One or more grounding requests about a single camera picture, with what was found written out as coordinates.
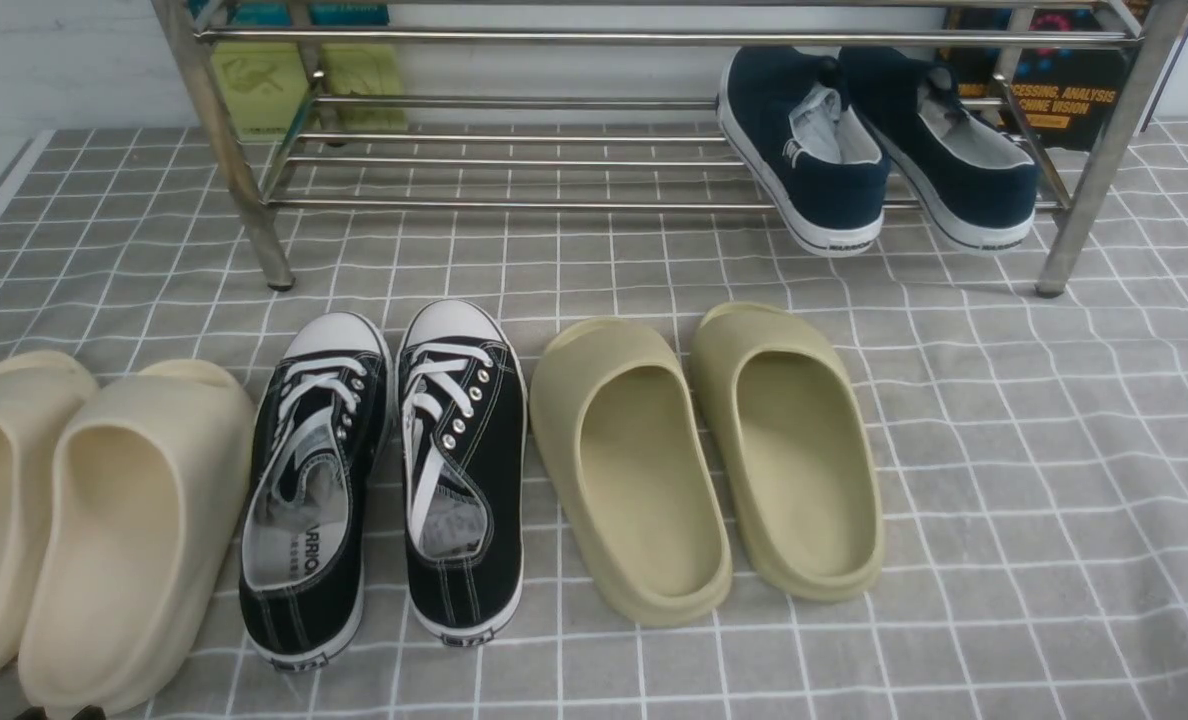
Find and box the olive green slipper right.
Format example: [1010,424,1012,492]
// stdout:
[689,302,885,602]

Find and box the olive green slipper left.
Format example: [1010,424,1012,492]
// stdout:
[530,316,734,626]

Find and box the black canvas sneaker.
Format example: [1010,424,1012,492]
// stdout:
[398,299,527,648]
[238,312,396,672]

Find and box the dark machine vision book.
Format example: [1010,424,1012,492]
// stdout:
[928,6,1135,151]

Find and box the cream slipper far left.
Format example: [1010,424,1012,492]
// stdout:
[0,350,99,667]

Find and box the olive green slipper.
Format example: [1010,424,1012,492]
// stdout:
[689,302,885,602]
[530,316,734,626]

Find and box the navy sneaker right on rack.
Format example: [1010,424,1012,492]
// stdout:
[838,46,1040,254]

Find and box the navy sneaker on rack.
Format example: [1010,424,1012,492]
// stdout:
[838,46,1040,254]
[716,46,891,258]

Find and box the grey checked tablecloth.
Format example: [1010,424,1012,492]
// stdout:
[0,119,1188,719]

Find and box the stainless steel shoe rack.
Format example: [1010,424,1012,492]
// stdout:
[152,1,1188,299]

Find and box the navy sneaker left on rack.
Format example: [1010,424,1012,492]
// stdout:
[716,46,891,258]

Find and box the green yellow box behind rack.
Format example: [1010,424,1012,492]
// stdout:
[210,1,403,143]

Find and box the cream slipper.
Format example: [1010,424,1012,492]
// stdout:
[0,350,99,667]
[17,359,255,716]

